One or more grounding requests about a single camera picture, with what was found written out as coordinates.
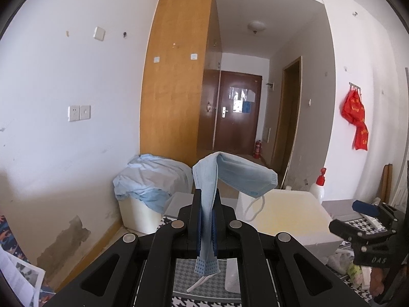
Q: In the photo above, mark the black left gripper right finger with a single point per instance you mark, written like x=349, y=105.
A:
x=239, y=240

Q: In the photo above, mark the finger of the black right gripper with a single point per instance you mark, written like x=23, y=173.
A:
x=366, y=209
x=356, y=236

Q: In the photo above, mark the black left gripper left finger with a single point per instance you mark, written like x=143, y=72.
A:
x=172, y=241

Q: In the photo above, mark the green tissue packet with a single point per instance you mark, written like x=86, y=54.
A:
x=359, y=276

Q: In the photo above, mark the blue surgical face mask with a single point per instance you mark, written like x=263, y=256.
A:
x=242, y=175

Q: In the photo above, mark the right hand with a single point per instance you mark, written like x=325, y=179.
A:
x=377, y=278

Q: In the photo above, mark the white styrofoam box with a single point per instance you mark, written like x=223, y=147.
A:
x=295, y=212

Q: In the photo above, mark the white red pump bottle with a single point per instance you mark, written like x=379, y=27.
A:
x=317, y=189

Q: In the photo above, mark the white bin with blue cloth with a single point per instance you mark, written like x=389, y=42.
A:
x=145, y=187

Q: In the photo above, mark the red fire extinguisher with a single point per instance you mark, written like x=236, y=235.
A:
x=257, y=149

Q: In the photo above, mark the red hanging bags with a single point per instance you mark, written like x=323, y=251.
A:
x=353, y=112

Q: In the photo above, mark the dark brown entrance door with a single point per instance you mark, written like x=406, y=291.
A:
x=238, y=112

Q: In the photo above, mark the printed paper sheets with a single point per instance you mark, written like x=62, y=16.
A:
x=24, y=278

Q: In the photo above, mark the light wooden wardrobe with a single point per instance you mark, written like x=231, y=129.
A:
x=172, y=79

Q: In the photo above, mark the ceiling dome lamp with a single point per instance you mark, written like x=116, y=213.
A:
x=256, y=26

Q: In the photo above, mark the wooden sticks by wall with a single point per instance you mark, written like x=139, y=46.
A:
x=386, y=183

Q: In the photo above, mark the white wall socket pair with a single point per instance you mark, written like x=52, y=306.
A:
x=78, y=112

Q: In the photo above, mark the white wall switch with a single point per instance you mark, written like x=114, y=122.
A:
x=99, y=34

